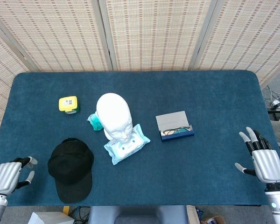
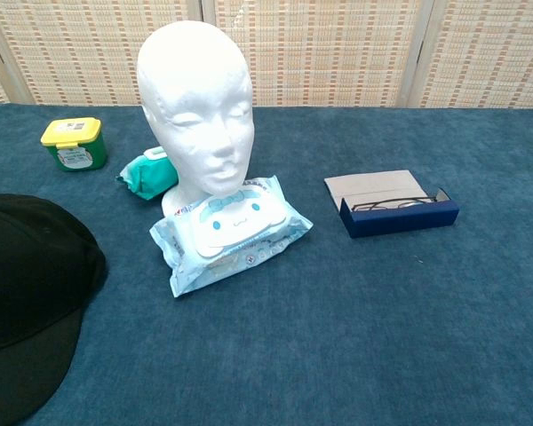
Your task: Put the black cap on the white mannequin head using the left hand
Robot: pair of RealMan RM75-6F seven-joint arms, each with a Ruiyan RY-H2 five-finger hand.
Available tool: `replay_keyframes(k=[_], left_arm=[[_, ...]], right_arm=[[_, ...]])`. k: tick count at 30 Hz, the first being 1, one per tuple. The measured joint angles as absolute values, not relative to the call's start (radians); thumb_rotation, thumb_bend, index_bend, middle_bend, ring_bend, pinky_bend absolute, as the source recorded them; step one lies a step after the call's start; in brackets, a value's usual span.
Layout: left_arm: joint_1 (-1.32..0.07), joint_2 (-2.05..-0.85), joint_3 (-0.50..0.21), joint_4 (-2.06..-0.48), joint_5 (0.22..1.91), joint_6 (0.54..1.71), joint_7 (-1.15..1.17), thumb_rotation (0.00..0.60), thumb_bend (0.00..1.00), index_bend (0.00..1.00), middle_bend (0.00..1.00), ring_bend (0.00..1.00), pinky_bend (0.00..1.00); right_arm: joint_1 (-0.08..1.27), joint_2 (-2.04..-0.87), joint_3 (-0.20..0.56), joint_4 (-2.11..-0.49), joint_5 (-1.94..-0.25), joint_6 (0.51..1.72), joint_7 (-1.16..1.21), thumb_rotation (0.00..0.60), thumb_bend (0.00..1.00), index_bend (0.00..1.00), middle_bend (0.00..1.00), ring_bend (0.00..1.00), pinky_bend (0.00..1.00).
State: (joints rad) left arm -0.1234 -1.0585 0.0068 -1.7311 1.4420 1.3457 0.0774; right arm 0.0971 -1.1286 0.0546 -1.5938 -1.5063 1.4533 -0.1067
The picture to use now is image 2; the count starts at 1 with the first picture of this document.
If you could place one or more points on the black baseball cap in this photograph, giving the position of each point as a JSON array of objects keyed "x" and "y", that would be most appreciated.
[{"x": 26, "y": 275}]

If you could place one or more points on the white foam mannequin head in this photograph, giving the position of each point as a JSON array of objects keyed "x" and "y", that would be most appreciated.
[{"x": 195, "y": 97}]

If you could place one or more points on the light blue wet wipes pack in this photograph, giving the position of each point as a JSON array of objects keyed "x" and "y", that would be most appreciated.
[{"x": 231, "y": 235}]

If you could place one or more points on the green wet wipes pack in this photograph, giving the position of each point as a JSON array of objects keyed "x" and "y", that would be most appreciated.
[{"x": 153, "y": 177}]

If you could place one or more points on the blue carpet table cover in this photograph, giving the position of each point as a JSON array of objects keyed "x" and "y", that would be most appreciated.
[{"x": 293, "y": 333}]

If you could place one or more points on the black framed eyeglasses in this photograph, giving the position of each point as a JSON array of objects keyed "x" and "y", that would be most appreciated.
[{"x": 391, "y": 204}]

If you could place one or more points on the blue glasses case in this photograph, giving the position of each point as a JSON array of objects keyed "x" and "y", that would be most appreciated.
[{"x": 395, "y": 208}]

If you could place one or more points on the woven bamboo folding screen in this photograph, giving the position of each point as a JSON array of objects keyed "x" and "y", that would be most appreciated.
[{"x": 337, "y": 53}]

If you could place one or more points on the green tub with yellow lid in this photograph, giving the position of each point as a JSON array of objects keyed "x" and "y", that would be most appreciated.
[{"x": 75, "y": 148}]

